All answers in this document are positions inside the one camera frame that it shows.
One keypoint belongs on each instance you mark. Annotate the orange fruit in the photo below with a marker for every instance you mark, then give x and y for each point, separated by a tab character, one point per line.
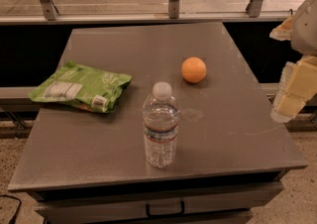
193	69

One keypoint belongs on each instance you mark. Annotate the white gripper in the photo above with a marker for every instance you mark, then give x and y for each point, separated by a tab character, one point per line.
305	31

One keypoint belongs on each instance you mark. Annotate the clear plastic water bottle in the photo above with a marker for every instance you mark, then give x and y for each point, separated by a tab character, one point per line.
161	119

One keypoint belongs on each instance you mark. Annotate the black drawer handle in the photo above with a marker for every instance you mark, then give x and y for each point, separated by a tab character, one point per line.
165	208

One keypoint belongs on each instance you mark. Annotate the green rice chip bag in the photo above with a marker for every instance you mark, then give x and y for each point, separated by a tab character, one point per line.
83	87

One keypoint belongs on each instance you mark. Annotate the grey metal drawer cabinet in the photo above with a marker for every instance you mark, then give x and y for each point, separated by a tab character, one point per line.
191	139

